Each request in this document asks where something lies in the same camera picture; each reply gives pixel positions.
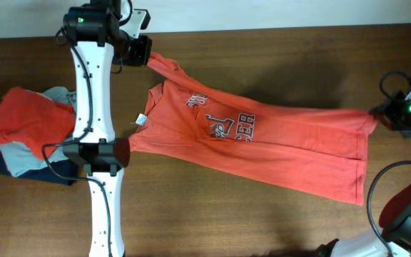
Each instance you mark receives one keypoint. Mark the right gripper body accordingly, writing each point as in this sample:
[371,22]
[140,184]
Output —
[406,117]

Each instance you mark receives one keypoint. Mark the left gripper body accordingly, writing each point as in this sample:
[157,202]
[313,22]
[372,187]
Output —
[133,51]

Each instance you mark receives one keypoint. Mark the red printed t-shirt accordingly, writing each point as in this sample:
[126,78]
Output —
[318,151]

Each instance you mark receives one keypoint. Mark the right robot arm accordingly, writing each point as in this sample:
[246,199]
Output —
[391,235]

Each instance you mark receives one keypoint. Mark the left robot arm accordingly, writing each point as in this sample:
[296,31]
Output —
[101,34]

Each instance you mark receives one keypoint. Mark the folded orange-red garment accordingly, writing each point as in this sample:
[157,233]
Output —
[34,120]

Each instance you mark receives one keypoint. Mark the folded navy garment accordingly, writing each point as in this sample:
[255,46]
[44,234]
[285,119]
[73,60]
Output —
[65,168]

